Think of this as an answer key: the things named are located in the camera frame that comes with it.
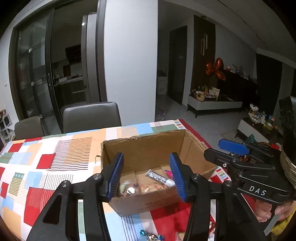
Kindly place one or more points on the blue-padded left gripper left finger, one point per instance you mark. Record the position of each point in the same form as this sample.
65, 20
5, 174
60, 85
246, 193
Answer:
59, 218

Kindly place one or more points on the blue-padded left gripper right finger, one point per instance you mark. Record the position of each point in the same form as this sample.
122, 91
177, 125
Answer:
234, 218

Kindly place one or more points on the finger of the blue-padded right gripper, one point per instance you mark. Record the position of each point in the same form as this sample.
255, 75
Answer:
233, 147

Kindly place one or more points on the person's hand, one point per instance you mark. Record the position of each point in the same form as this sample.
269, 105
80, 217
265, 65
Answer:
263, 210

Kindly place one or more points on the white coffee table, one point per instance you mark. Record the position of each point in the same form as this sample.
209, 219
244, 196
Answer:
261, 134

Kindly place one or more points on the lotus flower ornament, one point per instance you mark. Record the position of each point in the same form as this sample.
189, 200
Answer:
254, 115

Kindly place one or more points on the white low tv bench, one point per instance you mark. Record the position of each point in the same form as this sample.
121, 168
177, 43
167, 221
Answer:
206, 107

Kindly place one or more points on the colourful patchwork tablecloth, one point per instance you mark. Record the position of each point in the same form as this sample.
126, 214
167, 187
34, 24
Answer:
32, 169

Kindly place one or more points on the silver snack wrapper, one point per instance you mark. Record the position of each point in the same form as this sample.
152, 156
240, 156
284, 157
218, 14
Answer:
159, 178

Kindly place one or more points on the small round silver snack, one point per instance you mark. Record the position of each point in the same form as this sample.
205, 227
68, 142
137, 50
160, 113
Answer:
130, 190

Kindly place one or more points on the red foil balloon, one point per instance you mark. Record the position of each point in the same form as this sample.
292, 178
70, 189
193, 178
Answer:
216, 69

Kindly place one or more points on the blue foil candy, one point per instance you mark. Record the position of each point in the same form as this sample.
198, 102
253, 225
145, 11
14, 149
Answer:
150, 236

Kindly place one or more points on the brown cardboard box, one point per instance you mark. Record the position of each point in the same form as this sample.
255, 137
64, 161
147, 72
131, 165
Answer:
152, 152

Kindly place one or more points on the grey chair far left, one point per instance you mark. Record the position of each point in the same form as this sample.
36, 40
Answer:
29, 128

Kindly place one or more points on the dark tall cabinet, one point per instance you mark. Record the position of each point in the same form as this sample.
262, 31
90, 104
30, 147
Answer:
204, 51

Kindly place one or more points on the white shoe rack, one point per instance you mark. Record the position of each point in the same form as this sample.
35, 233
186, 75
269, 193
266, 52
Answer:
6, 128

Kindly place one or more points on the grey leather chair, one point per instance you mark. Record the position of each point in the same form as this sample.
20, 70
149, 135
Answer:
91, 116

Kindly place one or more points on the black glass sliding door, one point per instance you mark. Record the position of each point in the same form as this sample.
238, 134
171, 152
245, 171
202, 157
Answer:
30, 72

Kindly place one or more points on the silver refrigerator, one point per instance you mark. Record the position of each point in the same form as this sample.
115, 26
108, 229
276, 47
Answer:
88, 58

